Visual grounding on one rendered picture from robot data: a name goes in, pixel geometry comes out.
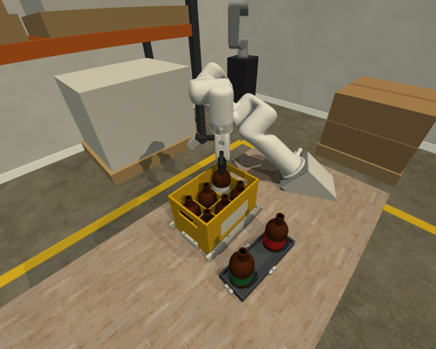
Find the yellow crate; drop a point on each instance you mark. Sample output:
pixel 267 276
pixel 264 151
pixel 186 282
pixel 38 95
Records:
pixel 209 235

